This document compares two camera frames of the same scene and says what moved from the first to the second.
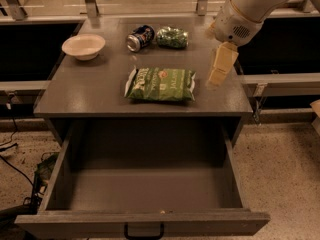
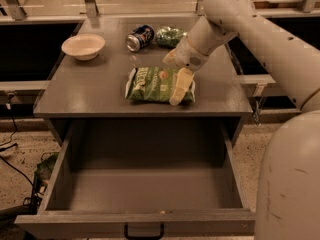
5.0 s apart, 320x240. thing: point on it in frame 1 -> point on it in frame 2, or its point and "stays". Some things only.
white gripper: [232, 23] -> [185, 56]
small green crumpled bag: [168, 37] stays
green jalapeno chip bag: [161, 84] stays
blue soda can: [140, 38] stays
